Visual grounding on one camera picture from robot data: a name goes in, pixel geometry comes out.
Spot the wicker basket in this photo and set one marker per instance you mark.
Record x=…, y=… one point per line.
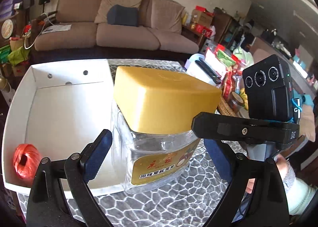
x=230, y=107

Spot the green bag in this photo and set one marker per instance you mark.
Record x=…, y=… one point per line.
x=18, y=56

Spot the person's right hand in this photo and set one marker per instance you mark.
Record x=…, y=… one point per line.
x=282, y=166

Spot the papers on sofa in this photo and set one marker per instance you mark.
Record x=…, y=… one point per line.
x=57, y=28

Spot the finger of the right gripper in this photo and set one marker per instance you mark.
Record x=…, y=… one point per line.
x=219, y=127

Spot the bananas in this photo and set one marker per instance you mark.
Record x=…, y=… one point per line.
x=243, y=95

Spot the clear jar yellow lid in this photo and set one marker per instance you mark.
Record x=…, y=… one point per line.
x=152, y=136

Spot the round tin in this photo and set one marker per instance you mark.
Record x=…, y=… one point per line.
x=7, y=29

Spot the dark blue cushion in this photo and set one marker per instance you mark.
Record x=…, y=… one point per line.
x=125, y=16

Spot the patterned grey table mat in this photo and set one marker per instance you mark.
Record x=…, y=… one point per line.
x=186, y=201

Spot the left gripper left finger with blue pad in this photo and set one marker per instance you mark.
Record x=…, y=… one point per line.
x=47, y=204

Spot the black camera module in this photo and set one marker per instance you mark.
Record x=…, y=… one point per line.
x=269, y=90

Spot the white cardboard box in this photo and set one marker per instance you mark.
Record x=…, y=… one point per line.
x=58, y=107

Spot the red twine ball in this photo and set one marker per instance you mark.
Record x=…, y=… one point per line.
x=26, y=160

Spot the white appliance with black handle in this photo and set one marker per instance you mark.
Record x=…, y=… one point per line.
x=197, y=67

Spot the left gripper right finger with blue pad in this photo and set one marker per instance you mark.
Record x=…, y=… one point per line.
x=265, y=206

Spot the brown sofa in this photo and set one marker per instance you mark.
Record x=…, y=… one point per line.
x=151, y=25

